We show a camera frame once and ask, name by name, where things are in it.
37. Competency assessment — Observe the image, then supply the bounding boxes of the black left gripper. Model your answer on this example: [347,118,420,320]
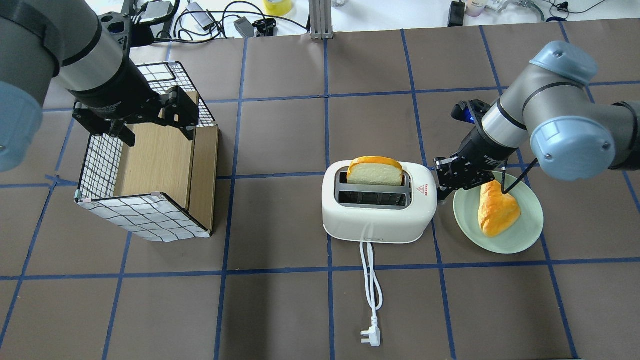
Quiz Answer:
[72,60,200,147]

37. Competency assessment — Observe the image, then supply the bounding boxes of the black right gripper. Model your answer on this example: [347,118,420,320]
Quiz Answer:
[433,128,516,202]

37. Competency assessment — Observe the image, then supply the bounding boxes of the white two-slot toaster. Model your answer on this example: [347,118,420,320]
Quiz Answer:
[321,161,438,244]

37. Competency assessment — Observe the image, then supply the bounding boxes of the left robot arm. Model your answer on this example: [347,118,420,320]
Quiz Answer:
[0,0,199,172]

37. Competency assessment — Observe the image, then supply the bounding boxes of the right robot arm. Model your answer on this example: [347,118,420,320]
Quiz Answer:
[434,41,640,201]

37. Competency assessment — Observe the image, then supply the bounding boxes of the golden triangular pastry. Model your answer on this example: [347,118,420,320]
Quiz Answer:
[477,180,522,238]

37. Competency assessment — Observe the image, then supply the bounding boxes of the toast bread slice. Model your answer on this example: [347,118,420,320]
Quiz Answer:
[346,156,403,187]

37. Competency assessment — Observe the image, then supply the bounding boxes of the light green plate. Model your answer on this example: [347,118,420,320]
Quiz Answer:
[453,182,544,255]

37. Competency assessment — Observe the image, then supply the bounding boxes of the grey power brick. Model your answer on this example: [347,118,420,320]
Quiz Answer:
[186,2,215,31]

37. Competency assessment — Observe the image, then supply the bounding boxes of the black power adapter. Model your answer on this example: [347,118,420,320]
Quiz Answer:
[446,0,466,28]

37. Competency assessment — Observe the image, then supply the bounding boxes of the white paper cup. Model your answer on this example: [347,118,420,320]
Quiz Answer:
[465,0,489,18]

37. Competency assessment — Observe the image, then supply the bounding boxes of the yellow tape roll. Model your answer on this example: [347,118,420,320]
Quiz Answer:
[263,0,293,17]

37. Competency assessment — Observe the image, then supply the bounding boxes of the wire and wood shelf rack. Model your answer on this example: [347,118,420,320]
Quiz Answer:
[75,61,220,243]

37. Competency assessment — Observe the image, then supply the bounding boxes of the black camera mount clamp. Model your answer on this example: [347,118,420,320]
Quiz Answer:
[98,0,181,51]

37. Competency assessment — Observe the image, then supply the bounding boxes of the white toaster power cable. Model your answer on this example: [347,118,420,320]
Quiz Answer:
[359,240,384,347]

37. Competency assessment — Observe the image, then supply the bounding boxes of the aluminium frame post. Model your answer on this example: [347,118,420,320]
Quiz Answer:
[308,0,334,40]

